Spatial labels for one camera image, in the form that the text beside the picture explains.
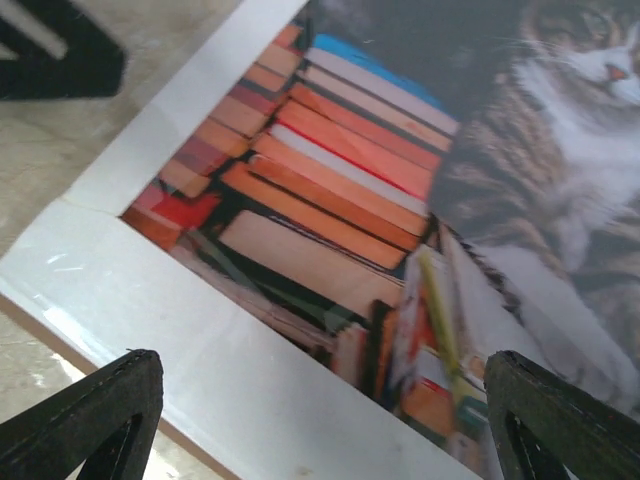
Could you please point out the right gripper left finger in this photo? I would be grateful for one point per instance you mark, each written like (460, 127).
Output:
(101, 427)

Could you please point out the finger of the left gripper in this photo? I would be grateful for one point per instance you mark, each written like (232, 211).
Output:
(52, 50)

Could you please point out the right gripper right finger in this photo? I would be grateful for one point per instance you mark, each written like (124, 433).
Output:
(545, 428)

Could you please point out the brown fibreboard backing panel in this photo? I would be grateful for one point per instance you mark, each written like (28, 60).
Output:
(35, 364)

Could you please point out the cat and books photo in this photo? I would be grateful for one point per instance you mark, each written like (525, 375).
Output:
(403, 188)

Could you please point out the white mat board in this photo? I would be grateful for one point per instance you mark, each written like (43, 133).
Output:
(252, 402)

